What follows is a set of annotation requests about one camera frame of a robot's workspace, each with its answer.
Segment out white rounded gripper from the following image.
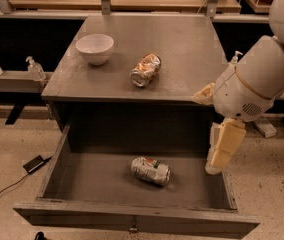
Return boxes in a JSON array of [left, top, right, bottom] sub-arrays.
[[192, 64, 274, 175]]

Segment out green silver 7up can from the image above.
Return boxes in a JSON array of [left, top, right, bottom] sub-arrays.
[[131, 157, 171, 186]]

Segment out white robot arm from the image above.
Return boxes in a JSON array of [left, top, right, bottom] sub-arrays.
[[192, 0, 284, 175]]

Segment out crushed orange soda can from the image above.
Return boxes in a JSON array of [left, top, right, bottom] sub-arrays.
[[130, 53, 162, 87]]

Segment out open grey top drawer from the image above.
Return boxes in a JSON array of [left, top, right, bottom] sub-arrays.
[[14, 123, 260, 239]]

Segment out white block on floor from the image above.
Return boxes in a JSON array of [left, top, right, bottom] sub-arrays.
[[254, 118, 277, 138]]

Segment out white ceramic bowl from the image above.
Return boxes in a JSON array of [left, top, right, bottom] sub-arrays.
[[76, 34, 114, 65]]

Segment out wooden background table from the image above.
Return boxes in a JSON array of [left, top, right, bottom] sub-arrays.
[[9, 0, 241, 14]]

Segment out black power adapter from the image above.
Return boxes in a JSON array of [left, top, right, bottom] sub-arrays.
[[23, 155, 45, 174]]

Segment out grey low shelf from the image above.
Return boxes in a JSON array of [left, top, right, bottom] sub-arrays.
[[0, 71, 43, 93]]

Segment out black floor cable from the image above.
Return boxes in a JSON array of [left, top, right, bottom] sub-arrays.
[[0, 155, 54, 212]]

